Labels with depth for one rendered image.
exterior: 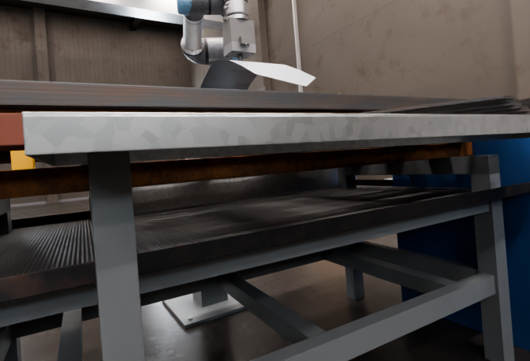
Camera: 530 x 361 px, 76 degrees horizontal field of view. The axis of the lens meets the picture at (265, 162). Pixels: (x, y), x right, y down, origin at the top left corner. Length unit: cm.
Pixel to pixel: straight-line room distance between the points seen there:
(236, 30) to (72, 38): 1217
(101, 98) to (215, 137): 34
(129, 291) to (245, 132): 21
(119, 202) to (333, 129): 24
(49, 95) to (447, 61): 494
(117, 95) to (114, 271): 31
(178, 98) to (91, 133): 37
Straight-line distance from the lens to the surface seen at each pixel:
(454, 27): 526
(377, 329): 97
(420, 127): 47
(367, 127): 40
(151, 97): 63
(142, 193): 140
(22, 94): 62
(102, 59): 1305
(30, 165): 117
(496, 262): 134
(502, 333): 142
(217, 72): 116
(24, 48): 1304
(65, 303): 65
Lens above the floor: 70
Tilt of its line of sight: level
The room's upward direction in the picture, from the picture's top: 4 degrees counter-clockwise
